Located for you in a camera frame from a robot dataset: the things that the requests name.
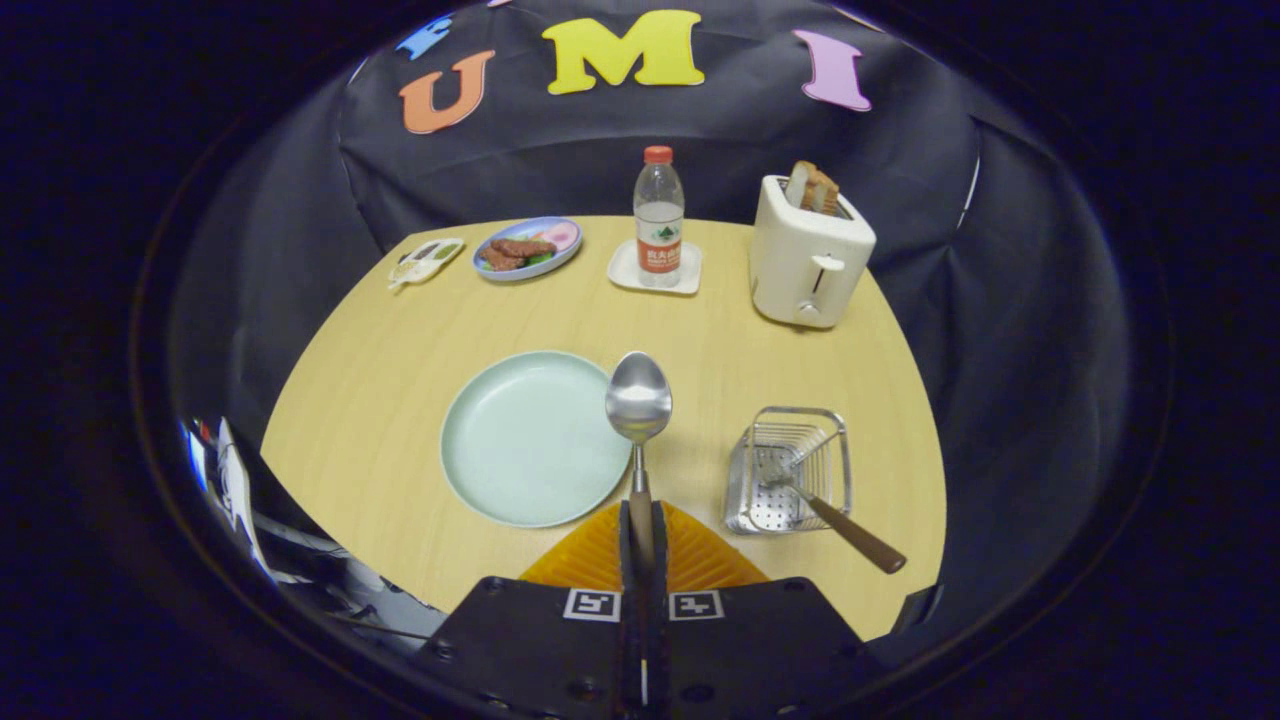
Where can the pink food slice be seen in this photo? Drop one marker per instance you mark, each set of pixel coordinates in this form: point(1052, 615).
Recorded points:
point(561, 236)

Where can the small white dish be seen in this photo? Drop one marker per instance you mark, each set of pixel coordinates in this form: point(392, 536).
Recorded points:
point(428, 262)

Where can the white square coaster tray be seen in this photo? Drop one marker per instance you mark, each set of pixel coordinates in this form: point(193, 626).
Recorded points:
point(620, 272)

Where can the light green plate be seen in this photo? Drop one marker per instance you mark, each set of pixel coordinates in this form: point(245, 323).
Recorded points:
point(530, 440)

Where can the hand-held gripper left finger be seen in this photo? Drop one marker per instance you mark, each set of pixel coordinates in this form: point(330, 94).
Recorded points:
point(627, 560)

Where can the brown meat pieces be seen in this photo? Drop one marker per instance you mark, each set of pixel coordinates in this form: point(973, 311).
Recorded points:
point(515, 250)

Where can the clear plastic water bottle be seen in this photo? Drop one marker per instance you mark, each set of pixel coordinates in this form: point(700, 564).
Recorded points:
point(659, 230)

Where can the toast bread slice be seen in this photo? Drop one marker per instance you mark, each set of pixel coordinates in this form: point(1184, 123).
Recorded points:
point(824, 193)
point(799, 185)

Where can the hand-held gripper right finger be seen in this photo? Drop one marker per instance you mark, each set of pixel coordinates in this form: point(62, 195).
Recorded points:
point(660, 560)

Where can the blue plate with food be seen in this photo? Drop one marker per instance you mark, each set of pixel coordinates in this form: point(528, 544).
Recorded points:
point(560, 262)

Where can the white toaster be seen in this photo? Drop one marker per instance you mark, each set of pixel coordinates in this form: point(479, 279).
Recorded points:
point(800, 270)

